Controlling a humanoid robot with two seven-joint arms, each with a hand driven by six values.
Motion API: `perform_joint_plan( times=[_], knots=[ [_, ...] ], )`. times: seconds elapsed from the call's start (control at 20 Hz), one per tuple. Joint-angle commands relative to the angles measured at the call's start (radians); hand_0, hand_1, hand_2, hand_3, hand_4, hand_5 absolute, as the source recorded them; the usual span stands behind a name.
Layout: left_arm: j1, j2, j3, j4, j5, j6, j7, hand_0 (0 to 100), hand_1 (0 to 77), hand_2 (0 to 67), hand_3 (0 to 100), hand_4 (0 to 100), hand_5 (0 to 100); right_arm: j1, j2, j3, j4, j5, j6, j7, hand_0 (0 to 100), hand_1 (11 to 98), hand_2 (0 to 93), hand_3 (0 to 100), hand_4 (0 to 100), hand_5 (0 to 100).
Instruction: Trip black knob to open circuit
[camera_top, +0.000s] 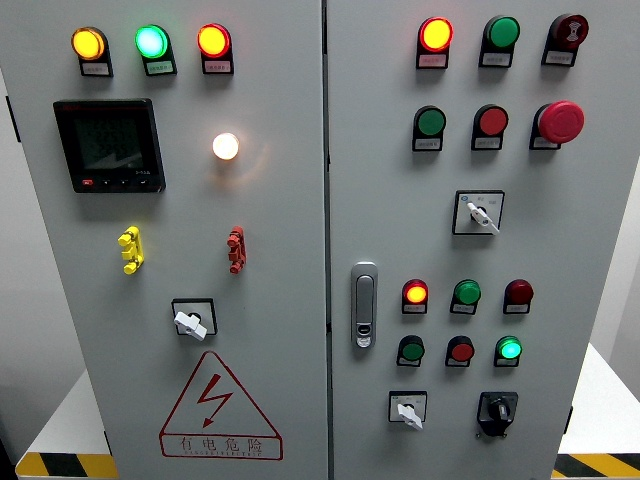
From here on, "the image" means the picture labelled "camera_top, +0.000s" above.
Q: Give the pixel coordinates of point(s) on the silver door lock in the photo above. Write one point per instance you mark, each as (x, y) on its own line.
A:
(364, 300)

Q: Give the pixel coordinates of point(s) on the small red round lamp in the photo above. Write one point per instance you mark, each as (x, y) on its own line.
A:
(416, 292)
(520, 291)

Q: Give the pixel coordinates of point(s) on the small label plate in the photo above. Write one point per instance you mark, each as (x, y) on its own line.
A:
(414, 309)
(457, 363)
(558, 57)
(515, 309)
(495, 59)
(462, 309)
(160, 67)
(408, 363)
(506, 363)
(487, 143)
(432, 61)
(96, 69)
(427, 144)
(218, 66)
(543, 143)

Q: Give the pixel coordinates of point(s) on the white round lamp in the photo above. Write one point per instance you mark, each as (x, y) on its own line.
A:
(225, 146)

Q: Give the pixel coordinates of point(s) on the small green push button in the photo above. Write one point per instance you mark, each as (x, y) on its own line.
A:
(413, 350)

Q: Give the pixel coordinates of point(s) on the small green round lamp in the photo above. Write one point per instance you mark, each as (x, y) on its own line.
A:
(467, 292)
(509, 348)

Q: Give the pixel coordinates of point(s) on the large green push button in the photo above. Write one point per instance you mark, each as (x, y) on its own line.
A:
(503, 32)
(431, 121)

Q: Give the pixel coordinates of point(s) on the small red push button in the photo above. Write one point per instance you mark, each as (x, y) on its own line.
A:
(461, 351)

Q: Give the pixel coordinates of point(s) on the large red push button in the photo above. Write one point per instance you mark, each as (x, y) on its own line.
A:
(492, 121)

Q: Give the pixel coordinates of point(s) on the red warning triangle sign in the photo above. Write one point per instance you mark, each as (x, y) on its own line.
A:
(220, 444)

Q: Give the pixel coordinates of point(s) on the pale grey cabinet door with lock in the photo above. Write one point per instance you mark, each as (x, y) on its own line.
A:
(550, 240)

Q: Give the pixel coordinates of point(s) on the black display meter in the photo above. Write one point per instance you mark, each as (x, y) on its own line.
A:
(110, 145)

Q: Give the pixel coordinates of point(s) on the lit green round lamp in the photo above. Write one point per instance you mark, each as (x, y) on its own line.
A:
(151, 41)

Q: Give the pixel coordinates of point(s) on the large red stop button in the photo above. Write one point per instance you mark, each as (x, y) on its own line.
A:
(561, 121)

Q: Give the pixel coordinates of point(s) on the black door hinge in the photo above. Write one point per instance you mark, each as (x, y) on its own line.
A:
(14, 120)
(569, 420)
(107, 442)

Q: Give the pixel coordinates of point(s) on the yellow round lamp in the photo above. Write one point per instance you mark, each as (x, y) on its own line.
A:
(88, 43)

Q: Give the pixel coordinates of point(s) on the dark red buzzer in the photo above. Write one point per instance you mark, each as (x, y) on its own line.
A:
(570, 29)

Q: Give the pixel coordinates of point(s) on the black yellow striped tape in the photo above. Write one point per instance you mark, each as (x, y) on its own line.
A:
(600, 466)
(65, 466)

